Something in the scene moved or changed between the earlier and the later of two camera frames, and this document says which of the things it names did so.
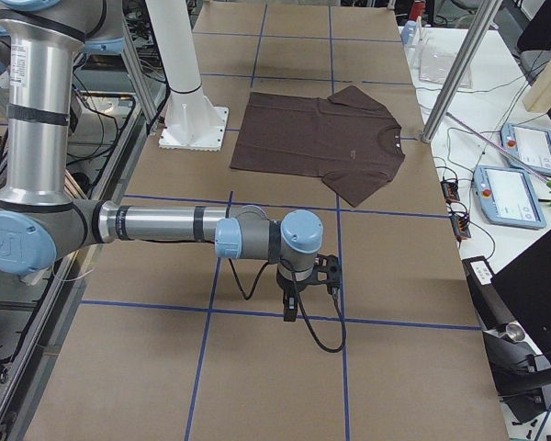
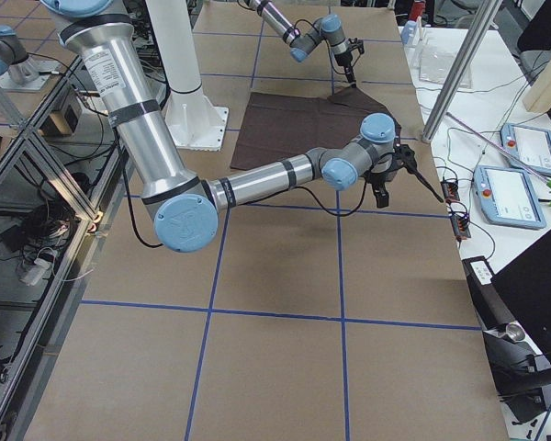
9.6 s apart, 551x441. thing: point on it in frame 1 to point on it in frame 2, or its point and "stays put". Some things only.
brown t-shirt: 350,140 stays put
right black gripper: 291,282 to 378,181
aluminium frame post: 475,37 stays put
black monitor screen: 535,285 stays put
